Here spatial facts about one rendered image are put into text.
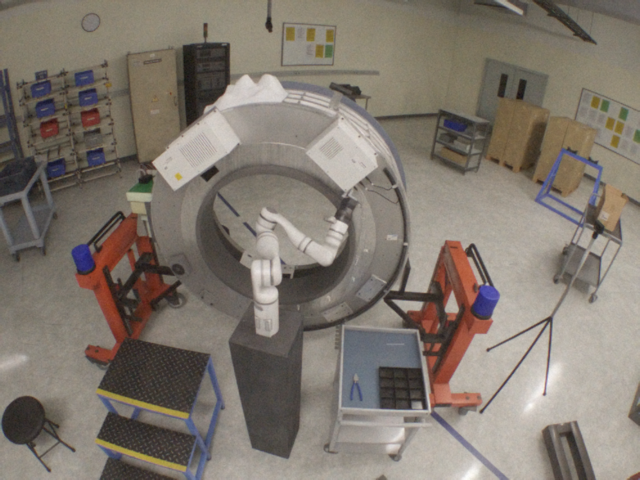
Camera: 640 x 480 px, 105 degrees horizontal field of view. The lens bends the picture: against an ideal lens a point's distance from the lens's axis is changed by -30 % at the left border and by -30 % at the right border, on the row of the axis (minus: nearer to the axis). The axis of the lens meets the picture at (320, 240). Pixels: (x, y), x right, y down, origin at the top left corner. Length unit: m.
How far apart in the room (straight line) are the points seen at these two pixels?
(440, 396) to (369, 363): 0.67
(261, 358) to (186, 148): 0.91
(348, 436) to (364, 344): 0.54
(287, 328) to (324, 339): 1.43
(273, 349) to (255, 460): 1.11
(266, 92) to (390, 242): 0.94
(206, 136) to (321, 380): 1.84
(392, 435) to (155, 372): 1.36
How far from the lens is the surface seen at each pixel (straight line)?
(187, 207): 1.85
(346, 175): 1.46
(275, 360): 1.37
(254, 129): 1.57
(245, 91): 1.64
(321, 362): 2.68
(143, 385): 1.97
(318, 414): 2.44
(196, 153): 1.51
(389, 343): 2.01
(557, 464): 2.70
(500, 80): 10.64
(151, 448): 2.02
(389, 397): 1.77
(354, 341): 1.97
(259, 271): 1.18
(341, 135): 1.40
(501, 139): 7.84
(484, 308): 1.83
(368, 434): 2.08
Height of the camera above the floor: 2.16
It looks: 34 degrees down
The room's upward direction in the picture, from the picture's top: 4 degrees clockwise
